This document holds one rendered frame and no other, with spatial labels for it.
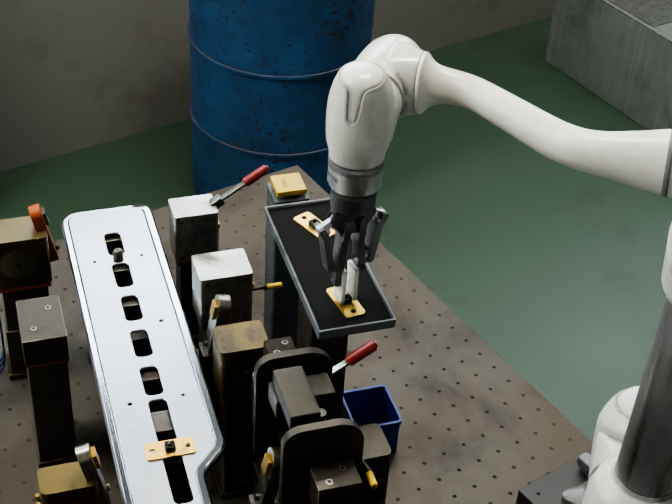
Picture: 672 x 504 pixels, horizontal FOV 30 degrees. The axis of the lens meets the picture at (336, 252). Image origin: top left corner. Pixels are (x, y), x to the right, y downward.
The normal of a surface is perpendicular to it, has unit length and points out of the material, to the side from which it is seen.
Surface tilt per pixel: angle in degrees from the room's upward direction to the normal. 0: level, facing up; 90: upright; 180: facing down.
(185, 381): 0
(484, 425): 0
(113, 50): 90
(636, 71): 90
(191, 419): 0
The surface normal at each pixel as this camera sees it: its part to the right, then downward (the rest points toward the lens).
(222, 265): 0.05, -0.79
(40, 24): 0.54, 0.54
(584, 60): -0.84, 0.30
